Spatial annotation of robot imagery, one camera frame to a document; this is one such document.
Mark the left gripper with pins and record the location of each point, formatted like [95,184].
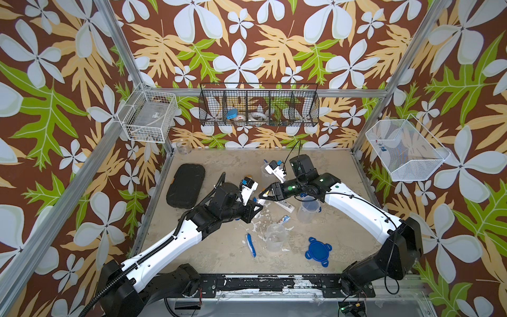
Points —
[248,212]

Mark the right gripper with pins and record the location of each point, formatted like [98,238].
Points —
[278,191]

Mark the clear plastic cup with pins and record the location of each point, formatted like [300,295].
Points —
[275,237]
[264,172]
[309,208]

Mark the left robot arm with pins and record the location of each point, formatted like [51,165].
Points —
[126,289]

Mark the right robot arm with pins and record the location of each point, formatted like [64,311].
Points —
[400,239]

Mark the white bottle centre right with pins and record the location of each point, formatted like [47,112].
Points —
[286,206]

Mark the small toothpaste tube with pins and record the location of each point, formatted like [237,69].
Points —
[283,220]

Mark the black rubber mat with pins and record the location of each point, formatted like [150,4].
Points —
[186,185]

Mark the blue lid front right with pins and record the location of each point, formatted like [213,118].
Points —
[318,251]

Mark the glass jar corner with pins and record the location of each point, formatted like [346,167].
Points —
[183,146]

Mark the white mesh basket right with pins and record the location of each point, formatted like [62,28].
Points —
[407,149]

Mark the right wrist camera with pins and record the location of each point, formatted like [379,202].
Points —
[276,169]

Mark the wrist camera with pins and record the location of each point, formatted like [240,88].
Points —
[276,169]
[247,187]

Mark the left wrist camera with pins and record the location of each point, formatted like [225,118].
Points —
[247,187]

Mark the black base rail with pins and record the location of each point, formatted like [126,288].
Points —
[209,285]

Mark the black wire basket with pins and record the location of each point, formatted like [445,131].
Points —
[274,104]

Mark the white wire basket left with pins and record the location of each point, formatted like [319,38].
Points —
[147,115]

